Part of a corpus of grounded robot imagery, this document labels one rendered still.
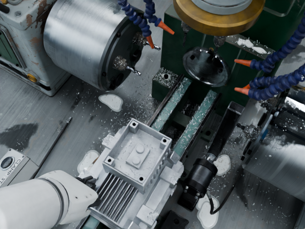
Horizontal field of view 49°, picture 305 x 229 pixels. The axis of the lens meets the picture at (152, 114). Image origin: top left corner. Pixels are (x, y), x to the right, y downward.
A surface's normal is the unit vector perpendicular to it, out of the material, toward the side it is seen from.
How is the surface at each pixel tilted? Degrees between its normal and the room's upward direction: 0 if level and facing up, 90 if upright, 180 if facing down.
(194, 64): 90
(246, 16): 0
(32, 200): 63
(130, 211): 32
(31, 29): 90
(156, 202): 0
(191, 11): 0
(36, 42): 90
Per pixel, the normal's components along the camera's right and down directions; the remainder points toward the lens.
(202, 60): -0.52, 0.75
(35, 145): 0.03, -0.47
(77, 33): -0.28, 0.06
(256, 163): -0.50, 0.62
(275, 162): -0.44, 0.44
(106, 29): -0.13, -0.23
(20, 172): 0.77, 0.19
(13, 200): 0.66, -0.73
